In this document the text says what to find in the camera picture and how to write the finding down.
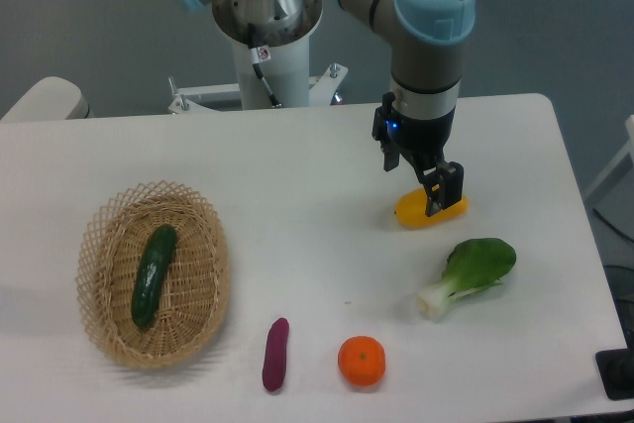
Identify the black device at table edge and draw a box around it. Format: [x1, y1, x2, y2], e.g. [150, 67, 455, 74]
[595, 349, 633, 401]

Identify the white chair back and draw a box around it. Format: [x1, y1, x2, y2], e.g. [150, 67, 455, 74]
[1, 76, 94, 124]

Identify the purple sweet potato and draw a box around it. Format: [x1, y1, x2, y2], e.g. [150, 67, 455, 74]
[262, 317, 289, 392]

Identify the woven wicker basket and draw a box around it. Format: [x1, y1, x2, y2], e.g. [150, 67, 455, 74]
[75, 181, 230, 370]

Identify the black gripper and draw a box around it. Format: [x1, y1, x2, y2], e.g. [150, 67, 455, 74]
[371, 91, 464, 217]

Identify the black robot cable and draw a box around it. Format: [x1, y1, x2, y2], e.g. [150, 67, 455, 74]
[246, 21, 283, 110]

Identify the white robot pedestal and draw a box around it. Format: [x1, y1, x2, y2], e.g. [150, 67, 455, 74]
[212, 0, 322, 110]

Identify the green cucumber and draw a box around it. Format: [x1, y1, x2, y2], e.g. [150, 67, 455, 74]
[131, 224, 177, 329]

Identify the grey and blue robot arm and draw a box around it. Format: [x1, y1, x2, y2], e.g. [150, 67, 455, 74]
[178, 0, 476, 227]

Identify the orange tangerine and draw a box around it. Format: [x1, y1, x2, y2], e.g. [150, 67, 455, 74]
[338, 336, 386, 386]

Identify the white metal base frame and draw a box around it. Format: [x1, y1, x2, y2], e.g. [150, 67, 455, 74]
[167, 62, 349, 115]

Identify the green bok choy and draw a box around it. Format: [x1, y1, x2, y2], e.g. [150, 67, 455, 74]
[417, 238, 517, 320]

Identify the yellow mango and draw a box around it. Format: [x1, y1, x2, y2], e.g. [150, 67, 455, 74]
[394, 188, 470, 229]

